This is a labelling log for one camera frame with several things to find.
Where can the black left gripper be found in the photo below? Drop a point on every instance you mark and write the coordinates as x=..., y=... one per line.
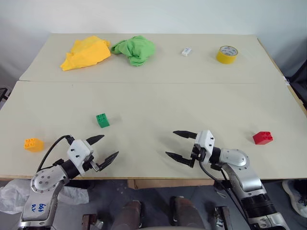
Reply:
x=90, y=163

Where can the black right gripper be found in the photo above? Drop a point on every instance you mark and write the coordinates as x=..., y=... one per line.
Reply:
x=198, y=153

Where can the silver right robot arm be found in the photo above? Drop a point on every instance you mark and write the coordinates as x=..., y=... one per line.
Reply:
x=236, y=158

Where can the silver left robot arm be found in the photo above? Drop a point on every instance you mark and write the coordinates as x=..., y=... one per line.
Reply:
x=43, y=182

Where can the green toy brick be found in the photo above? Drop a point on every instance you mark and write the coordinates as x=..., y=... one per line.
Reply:
x=103, y=122

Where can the dark brown rounded shape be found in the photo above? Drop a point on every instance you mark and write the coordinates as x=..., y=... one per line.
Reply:
x=127, y=215
x=184, y=213

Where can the orange toy brick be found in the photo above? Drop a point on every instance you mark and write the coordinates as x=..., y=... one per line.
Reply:
x=34, y=146

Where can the red toy brick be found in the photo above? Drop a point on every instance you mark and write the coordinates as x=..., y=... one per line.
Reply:
x=262, y=139

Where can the small white eraser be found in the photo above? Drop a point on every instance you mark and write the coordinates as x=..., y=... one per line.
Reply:
x=186, y=51

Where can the yellow cloth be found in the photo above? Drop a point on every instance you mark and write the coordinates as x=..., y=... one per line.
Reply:
x=88, y=54

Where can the yellow tape roll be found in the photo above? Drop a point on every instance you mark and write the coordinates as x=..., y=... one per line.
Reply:
x=225, y=60

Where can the white plastic bag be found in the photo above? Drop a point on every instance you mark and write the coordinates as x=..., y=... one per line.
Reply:
x=12, y=194

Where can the green cloth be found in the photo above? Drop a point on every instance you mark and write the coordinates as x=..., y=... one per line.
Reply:
x=136, y=49

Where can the black object at table side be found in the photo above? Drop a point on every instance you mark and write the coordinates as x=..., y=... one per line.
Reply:
x=2, y=95

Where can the white sneaker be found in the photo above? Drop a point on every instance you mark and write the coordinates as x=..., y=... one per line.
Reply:
x=296, y=196

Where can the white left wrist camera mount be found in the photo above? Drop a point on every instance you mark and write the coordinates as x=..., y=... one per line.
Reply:
x=78, y=151

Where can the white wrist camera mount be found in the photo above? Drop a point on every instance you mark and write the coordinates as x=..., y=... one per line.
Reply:
x=206, y=141
x=78, y=151

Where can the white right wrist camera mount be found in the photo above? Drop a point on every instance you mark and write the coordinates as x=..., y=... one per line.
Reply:
x=206, y=141

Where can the wooden table frame beam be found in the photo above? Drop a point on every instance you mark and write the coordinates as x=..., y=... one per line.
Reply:
x=168, y=183

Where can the rusty metal bracket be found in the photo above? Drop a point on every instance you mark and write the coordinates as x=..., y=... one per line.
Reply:
x=221, y=218
x=92, y=222

